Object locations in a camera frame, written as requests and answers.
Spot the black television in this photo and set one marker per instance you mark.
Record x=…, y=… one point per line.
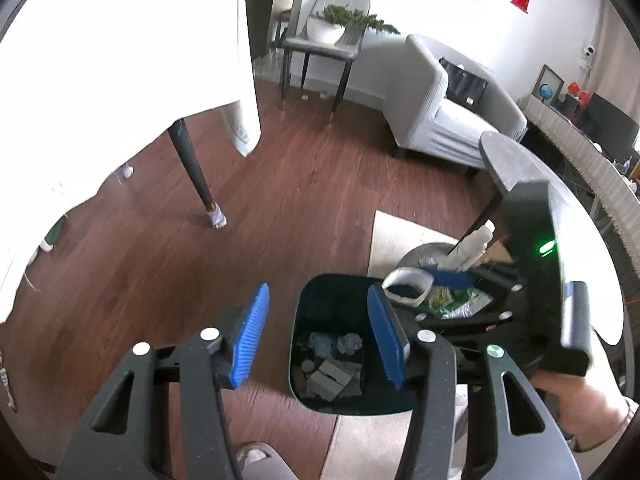
x=610, y=120

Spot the green snack packet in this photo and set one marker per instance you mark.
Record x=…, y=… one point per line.
x=450, y=305

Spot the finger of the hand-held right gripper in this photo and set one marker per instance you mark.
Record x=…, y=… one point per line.
x=465, y=321
x=447, y=278

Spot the blue cartoon wet wipes packet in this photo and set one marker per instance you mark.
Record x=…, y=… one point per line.
x=322, y=344

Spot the grey slipper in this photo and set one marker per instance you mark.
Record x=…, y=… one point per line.
x=260, y=462

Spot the cabinet with lace cover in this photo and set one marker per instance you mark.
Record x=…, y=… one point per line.
x=590, y=160

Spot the red and white cardboard box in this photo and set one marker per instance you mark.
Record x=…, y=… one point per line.
x=332, y=377

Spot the round grey table base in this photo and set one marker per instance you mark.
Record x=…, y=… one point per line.
x=417, y=257

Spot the black handbag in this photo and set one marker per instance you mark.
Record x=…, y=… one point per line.
x=465, y=85

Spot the beige rug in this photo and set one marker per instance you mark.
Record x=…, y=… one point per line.
x=395, y=232

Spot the potted plant in white pot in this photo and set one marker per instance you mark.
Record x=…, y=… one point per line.
x=330, y=32

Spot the grey dining chair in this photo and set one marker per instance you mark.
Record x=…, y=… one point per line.
x=325, y=45

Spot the green bottle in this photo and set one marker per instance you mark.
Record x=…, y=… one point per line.
x=52, y=235

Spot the framed globe picture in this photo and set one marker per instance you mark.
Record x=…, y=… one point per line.
x=547, y=87

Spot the person's right hand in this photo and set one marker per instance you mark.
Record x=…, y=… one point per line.
x=585, y=400

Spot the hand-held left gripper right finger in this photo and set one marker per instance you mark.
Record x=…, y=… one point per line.
x=385, y=340

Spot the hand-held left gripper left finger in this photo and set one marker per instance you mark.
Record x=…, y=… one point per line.
x=247, y=335

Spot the dark green trash bin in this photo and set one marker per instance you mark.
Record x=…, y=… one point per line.
x=320, y=305

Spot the table with pale tablecloth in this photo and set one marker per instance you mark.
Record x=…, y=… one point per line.
x=125, y=60

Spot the white security camera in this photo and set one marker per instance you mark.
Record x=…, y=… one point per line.
x=587, y=55

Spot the white tissue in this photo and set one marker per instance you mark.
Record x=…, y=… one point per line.
x=350, y=344

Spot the black table leg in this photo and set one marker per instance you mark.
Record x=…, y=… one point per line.
x=195, y=175

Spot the white squeeze bottle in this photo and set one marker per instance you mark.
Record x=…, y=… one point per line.
x=472, y=245

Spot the grey armchair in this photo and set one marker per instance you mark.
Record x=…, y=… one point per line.
x=425, y=110

